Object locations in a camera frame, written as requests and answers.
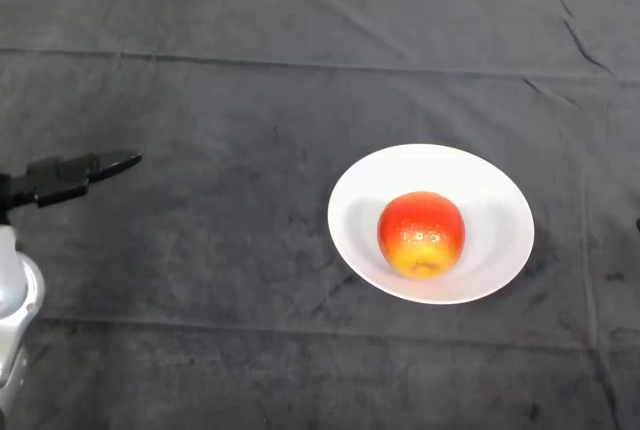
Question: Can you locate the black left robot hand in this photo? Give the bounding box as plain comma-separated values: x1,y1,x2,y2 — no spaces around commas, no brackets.
0,149,143,226

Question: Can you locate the red and yellow apple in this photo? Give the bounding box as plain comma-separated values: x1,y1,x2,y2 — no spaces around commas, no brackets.
377,191,466,281

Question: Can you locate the white round plate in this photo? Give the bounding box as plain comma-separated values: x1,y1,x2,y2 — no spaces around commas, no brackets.
327,143,536,306

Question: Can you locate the black cloth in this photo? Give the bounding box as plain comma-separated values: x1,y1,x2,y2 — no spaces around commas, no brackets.
0,0,640,430

